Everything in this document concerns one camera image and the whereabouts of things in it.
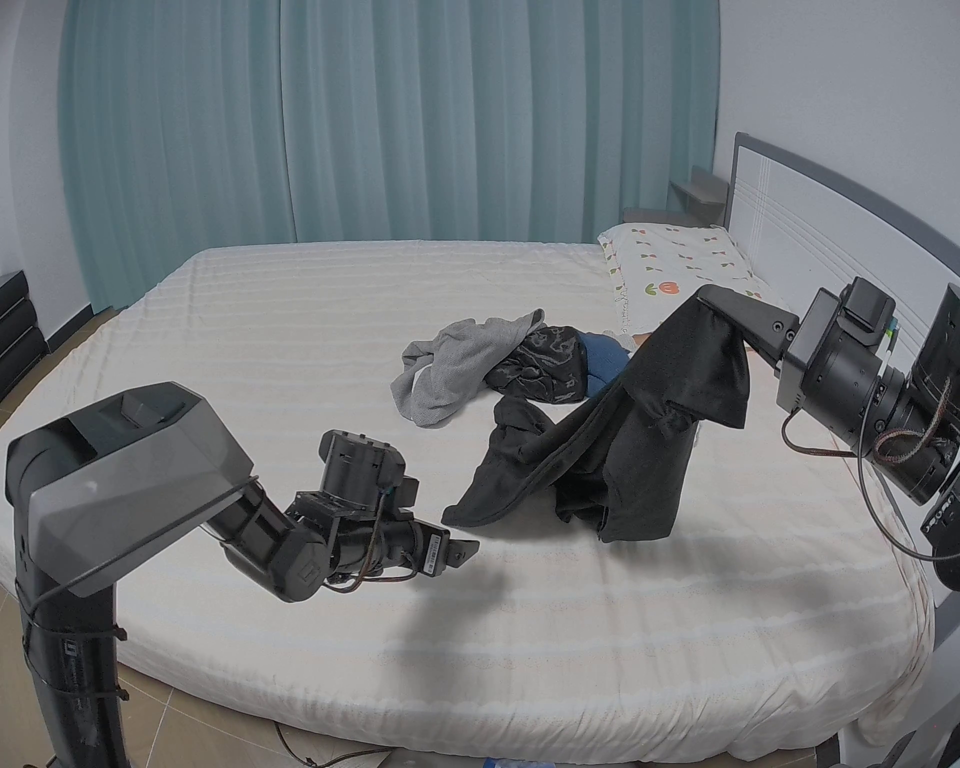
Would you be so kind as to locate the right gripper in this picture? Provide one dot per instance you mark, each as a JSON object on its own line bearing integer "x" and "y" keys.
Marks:
{"x": 840, "y": 390}

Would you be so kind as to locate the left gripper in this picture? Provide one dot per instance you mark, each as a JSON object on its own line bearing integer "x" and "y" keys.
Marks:
{"x": 416, "y": 547}

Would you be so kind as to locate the black T-shirt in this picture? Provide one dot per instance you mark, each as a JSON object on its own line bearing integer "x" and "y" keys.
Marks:
{"x": 637, "y": 420}

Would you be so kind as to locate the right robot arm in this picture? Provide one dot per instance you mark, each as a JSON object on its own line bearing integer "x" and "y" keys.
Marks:
{"x": 922, "y": 420}

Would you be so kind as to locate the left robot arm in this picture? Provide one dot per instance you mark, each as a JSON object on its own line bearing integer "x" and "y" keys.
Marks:
{"x": 135, "y": 465}

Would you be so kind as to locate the bed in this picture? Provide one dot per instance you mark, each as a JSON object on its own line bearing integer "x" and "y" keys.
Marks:
{"x": 300, "y": 337}

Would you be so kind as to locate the white printed pillow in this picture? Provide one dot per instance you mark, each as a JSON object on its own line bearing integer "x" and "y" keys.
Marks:
{"x": 675, "y": 262}

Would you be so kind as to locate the grey bedside table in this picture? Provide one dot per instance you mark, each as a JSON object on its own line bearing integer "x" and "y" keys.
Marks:
{"x": 705, "y": 191}

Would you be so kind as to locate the blue garment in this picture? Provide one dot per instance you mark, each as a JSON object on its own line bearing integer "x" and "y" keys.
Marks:
{"x": 604, "y": 360}

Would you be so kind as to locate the grey garment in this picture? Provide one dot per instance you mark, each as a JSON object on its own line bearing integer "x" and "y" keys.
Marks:
{"x": 457, "y": 360}

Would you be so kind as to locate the black shiny garment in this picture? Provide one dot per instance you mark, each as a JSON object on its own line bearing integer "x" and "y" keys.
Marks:
{"x": 540, "y": 364}

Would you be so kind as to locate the blue-green curtain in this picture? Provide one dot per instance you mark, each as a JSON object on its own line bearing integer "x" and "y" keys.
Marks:
{"x": 375, "y": 112}

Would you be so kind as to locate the black chest of drawers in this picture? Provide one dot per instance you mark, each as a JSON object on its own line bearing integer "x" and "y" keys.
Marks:
{"x": 19, "y": 330}

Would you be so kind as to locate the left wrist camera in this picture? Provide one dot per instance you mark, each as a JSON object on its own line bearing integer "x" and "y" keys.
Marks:
{"x": 409, "y": 491}

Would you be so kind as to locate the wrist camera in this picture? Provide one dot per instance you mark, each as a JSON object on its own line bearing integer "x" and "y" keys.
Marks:
{"x": 409, "y": 491}
{"x": 870, "y": 311}

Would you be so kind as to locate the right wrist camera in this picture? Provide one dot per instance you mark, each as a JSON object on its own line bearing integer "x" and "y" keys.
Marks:
{"x": 870, "y": 311}

